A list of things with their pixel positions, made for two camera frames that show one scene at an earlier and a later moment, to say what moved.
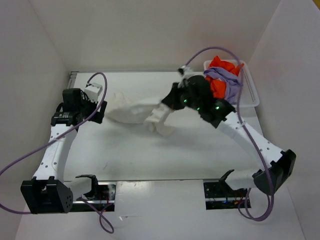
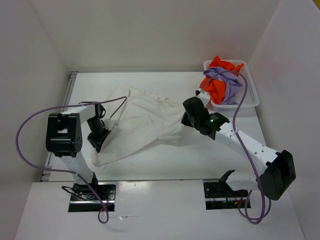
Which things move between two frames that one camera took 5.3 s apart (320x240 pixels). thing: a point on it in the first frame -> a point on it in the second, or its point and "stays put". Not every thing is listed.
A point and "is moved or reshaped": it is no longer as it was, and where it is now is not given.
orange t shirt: [217, 86] stays put
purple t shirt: [233, 83] stays put
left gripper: [98, 116] -> [91, 138]
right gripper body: [179, 98] -> [189, 120]
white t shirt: [135, 113] is moved or reshaped
